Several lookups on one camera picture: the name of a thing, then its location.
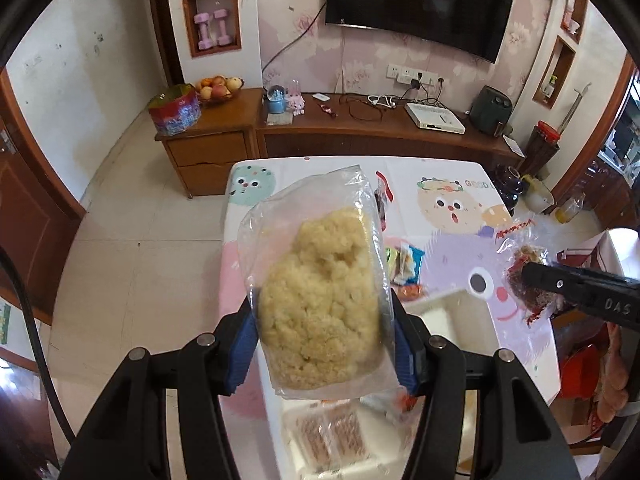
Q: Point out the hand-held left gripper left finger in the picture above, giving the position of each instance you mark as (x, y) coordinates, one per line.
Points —
(242, 355)

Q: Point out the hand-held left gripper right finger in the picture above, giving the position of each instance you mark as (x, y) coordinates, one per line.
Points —
(407, 365)

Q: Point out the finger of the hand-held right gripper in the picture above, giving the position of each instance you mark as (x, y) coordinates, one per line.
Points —
(550, 280)

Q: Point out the clear nut bag red print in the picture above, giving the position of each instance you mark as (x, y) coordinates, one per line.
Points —
(522, 252)

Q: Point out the white plastic tray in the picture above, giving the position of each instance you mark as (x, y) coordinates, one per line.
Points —
(450, 310)

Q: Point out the puffed rice cake clear bag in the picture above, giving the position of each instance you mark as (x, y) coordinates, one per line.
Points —
(320, 300)

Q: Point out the pile of snack packets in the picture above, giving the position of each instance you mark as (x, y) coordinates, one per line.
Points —
(407, 265)

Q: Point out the clear brown biscuit pack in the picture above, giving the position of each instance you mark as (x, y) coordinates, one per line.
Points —
(325, 430)

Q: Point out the white red printed cloth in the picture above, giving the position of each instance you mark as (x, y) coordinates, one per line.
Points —
(600, 255)

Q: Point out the yellow liquid bottle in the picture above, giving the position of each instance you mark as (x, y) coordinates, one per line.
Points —
(567, 215)

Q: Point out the white bucket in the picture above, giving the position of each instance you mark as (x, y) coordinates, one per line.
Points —
(540, 200)

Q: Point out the dark ceramic jar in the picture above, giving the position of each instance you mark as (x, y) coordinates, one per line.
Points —
(509, 185)

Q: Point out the cartoon printed tablecloth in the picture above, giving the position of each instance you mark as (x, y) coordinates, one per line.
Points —
(450, 205)

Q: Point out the dark jar with red lid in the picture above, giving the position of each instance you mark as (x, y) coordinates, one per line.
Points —
(541, 152)

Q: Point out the white paper card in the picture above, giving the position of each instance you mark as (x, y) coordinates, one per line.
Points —
(514, 146)

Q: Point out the dark air fryer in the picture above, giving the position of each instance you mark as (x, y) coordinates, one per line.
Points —
(491, 110)

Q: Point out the wooden drawer cabinet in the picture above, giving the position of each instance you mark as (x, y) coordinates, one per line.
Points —
(210, 160)

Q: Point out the white set-top box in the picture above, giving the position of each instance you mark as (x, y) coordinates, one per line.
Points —
(434, 117)

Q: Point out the wooden television cabinet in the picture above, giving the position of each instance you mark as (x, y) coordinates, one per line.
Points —
(350, 132)

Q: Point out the round colourful tin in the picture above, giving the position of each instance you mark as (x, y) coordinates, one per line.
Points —
(172, 112)

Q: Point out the blue snow globe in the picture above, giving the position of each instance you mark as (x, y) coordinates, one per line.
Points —
(276, 102)

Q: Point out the pink rabbit toy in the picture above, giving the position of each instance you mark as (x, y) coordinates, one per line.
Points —
(296, 104)

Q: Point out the brown wooden door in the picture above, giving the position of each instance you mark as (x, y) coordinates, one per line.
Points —
(30, 210)

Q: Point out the bowl of fruit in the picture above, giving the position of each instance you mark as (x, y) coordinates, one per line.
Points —
(217, 89)

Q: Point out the white wall sockets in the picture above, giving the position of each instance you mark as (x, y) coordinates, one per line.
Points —
(397, 71)

